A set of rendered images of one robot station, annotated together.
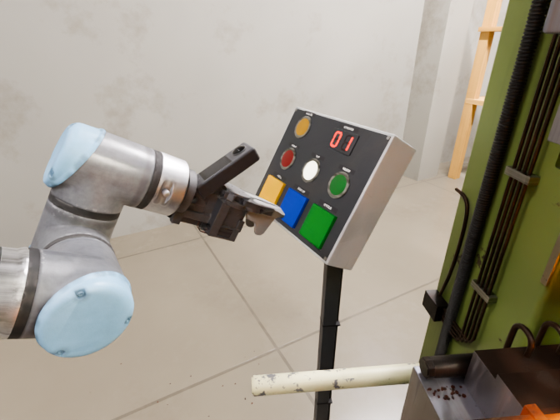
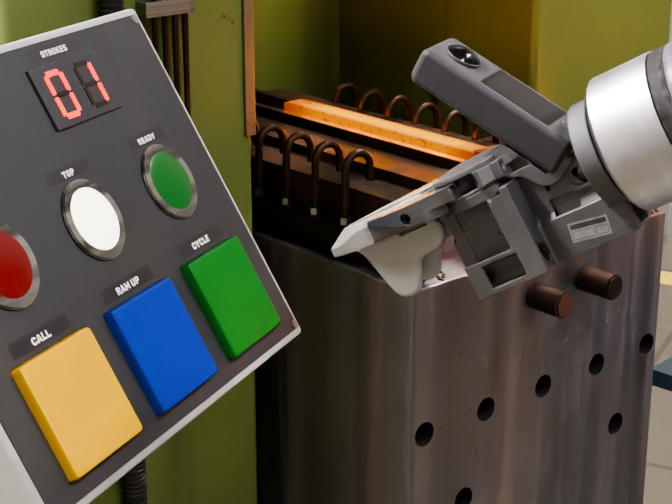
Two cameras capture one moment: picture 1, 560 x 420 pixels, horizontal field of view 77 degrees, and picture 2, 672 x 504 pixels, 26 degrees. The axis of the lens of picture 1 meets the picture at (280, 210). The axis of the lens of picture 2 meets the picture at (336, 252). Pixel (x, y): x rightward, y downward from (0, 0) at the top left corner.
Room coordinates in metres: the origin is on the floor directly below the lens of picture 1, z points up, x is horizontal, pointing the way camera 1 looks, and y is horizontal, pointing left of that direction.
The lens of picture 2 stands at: (1.16, 0.77, 1.38)
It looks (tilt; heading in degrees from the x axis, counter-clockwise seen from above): 19 degrees down; 234
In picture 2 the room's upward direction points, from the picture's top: straight up
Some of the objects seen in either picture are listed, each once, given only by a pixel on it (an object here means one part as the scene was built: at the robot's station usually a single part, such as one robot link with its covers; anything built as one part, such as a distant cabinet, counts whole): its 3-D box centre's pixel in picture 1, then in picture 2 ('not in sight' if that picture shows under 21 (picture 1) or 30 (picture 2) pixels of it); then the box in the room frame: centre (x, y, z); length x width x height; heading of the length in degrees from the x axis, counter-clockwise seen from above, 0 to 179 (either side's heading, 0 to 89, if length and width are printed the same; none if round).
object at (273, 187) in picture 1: (272, 192); (74, 404); (0.82, 0.02, 1.01); 0.07 x 0.05 x 0.07; 30
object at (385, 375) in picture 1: (342, 378); not in sight; (0.58, -0.15, 0.62); 0.44 x 0.05 x 0.05; 95
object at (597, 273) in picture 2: not in sight; (599, 283); (0.12, -0.20, 0.87); 0.04 x 0.03 x 0.03; 95
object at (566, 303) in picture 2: not in sight; (550, 300); (0.20, -0.20, 0.87); 0.04 x 0.03 x 0.03; 95
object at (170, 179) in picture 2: (338, 185); (169, 181); (0.67, -0.12, 1.09); 0.05 x 0.03 x 0.04; 5
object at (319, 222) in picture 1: (318, 226); (228, 298); (0.64, -0.08, 1.01); 0.07 x 0.05 x 0.07; 30
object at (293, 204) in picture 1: (292, 207); (158, 346); (0.73, -0.03, 1.01); 0.07 x 0.05 x 0.07; 30
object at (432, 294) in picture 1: (435, 305); not in sight; (0.63, -0.36, 0.80); 0.06 x 0.03 x 0.04; 5
